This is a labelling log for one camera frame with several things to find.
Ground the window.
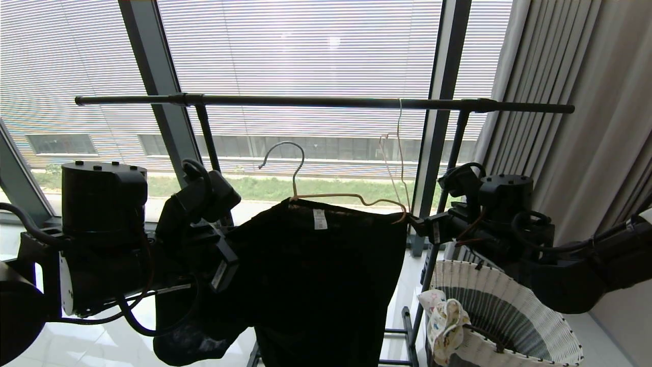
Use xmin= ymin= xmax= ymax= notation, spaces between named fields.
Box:
xmin=0 ymin=0 xmax=513 ymax=256

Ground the black garment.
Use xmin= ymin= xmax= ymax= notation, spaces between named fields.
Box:
xmin=152 ymin=197 xmax=411 ymax=367

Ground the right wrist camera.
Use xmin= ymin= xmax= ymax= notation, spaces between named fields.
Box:
xmin=438 ymin=163 xmax=487 ymax=211

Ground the black cable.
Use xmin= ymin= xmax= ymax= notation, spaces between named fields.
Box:
xmin=0 ymin=202 xmax=67 ymax=246
xmin=182 ymin=159 xmax=212 ymax=192
xmin=511 ymin=210 xmax=633 ymax=254
xmin=443 ymin=162 xmax=487 ymax=185
xmin=50 ymin=274 xmax=200 ymax=338

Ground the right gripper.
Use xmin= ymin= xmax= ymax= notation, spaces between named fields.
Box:
xmin=410 ymin=211 xmax=480 ymax=246

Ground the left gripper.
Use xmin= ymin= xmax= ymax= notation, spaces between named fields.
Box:
xmin=152 ymin=226 xmax=241 ymax=295

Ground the white laundry basket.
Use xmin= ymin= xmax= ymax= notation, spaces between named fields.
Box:
xmin=425 ymin=259 xmax=585 ymax=367

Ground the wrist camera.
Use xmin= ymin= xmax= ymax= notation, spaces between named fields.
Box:
xmin=155 ymin=159 xmax=242 ymax=241
xmin=438 ymin=163 xmax=487 ymax=211

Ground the cream printed garment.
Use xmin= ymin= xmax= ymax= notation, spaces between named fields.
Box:
xmin=417 ymin=289 xmax=472 ymax=365

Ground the pink clothes hanger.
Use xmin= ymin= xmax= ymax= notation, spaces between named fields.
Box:
xmin=258 ymin=141 xmax=409 ymax=225
xmin=378 ymin=98 xmax=411 ymax=210

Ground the beige curtain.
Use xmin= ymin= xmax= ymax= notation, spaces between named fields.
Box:
xmin=457 ymin=0 xmax=652 ymax=318

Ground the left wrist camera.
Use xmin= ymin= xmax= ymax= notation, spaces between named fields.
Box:
xmin=155 ymin=159 xmax=242 ymax=241

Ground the black clothes rack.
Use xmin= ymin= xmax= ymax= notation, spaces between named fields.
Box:
xmin=74 ymin=92 xmax=576 ymax=367

